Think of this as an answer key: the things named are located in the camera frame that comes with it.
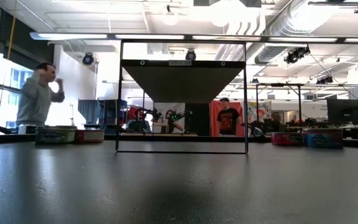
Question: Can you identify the white box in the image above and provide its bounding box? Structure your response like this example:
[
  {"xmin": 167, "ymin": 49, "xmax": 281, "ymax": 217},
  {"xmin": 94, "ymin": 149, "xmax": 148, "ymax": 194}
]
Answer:
[{"xmin": 17, "ymin": 123, "xmax": 39, "ymax": 135}]

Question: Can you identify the black aluminium table frame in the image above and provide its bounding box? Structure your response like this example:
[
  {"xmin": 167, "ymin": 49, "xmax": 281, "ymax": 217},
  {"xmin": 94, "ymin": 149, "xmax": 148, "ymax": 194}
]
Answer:
[{"xmin": 0, "ymin": 133, "xmax": 358, "ymax": 149}]

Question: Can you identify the orange red curtain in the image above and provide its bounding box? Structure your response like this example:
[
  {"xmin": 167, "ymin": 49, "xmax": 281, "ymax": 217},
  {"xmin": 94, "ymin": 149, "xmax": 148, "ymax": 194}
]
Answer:
[{"xmin": 209, "ymin": 100, "xmax": 245, "ymax": 138}]

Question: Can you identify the blue Wild Planet can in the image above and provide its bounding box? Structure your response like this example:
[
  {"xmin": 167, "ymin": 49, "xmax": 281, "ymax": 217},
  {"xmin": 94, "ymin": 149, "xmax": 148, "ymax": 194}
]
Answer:
[{"xmin": 302, "ymin": 128, "xmax": 344, "ymax": 149}]

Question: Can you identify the black computer monitor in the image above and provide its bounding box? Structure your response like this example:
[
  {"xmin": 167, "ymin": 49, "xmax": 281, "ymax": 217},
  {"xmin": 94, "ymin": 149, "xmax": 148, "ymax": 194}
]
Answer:
[{"xmin": 326, "ymin": 98, "xmax": 358, "ymax": 126}]

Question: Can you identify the wooden board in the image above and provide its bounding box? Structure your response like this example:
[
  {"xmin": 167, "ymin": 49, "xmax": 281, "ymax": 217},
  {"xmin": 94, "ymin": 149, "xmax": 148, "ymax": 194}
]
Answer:
[{"xmin": 116, "ymin": 39, "xmax": 249, "ymax": 155}]

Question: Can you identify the black metal frame stand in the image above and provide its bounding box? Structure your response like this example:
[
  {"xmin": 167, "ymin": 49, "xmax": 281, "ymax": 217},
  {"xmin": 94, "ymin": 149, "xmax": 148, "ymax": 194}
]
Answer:
[{"xmin": 255, "ymin": 82, "xmax": 304, "ymax": 125}]

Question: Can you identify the red label seafood can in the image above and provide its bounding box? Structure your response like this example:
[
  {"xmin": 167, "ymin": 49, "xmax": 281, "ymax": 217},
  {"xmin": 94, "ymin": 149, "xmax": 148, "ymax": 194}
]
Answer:
[
  {"xmin": 270, "ymin": 131, "xmax": 305, "ymax": 146},
  {"xmin": 75, "ymin": 129, "xmax": 106, "ymax": 144}
]

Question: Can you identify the pale lid green label can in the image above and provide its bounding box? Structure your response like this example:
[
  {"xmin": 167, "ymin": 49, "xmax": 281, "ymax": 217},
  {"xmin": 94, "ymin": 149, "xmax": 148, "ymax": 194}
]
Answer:
[{"xmin": 35, "ymin": 128, "xmax": 77, "ymax": 144}]

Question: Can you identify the yellow pole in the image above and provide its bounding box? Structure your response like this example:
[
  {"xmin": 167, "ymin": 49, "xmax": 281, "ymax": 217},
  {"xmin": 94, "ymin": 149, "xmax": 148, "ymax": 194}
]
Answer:
[{"xmin": 6, "ymin": 0, "xmax": 19, "ymax": 60}]

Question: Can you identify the black stage light cluster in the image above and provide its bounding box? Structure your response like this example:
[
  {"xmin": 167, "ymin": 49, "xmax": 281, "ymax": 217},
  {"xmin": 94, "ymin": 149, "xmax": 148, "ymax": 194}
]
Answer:
[
  {"xmin": 283, "ymin": 45, "xmax": 311, "ymax": 65},
  {"xmin": 315, "ymin": 75, "xmax": 334, "ymax": 85}
]

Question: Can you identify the light wooden stand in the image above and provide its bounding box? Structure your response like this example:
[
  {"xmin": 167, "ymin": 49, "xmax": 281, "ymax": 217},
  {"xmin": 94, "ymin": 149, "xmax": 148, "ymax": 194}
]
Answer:
[{"xmin": 152, "ymin": 123, "xmax": 170, "ymax": 134}]

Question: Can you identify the overhead LED light bar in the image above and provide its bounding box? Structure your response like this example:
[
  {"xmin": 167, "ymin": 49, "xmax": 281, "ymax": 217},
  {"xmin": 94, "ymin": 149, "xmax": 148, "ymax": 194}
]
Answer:
[{"xmin": 29, "ymin": 31, "xmax": 358, "ymax": 44}]

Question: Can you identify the silver ventilation duct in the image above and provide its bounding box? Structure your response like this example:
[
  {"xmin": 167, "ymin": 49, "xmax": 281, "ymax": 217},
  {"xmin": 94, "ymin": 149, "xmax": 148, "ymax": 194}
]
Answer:
[{"xmin": 216, "ymin": 0, "xmax": 338, "ymax": 65}]

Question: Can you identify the blue curtain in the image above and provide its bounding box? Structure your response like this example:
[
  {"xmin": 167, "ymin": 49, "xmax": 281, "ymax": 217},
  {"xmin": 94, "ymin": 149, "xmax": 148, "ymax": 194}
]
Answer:
[{"xmin": 78, "ymin": 99, "xmax": 101, "ymax": 125}]

